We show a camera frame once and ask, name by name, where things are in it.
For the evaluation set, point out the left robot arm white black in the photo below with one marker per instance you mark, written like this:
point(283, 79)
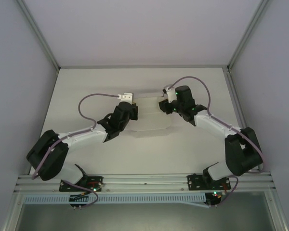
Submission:
point(86, 138)

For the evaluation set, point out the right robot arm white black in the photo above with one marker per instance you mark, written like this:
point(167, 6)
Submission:
point(214, 125)

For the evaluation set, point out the black electronics board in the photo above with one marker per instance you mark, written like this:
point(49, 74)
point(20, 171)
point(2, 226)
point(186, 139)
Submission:
point(75, 202)
point(214, 198)

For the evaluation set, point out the grey metal sheet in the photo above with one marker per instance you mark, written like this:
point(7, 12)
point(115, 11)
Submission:
point(144, 217)

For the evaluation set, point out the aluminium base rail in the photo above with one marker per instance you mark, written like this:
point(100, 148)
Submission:
point(147, 180)

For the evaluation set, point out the aluminium table side rail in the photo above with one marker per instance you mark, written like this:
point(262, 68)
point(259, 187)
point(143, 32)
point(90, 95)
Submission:
point(253, 120)

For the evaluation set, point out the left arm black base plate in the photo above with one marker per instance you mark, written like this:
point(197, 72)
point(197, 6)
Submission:
point(94, 183)

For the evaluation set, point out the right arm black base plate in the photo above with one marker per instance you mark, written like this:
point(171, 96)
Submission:
point(195, 181)

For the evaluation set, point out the aluminium frame post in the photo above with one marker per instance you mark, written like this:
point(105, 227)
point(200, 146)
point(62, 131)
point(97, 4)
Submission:
point(249, 33)
point(38, 33)

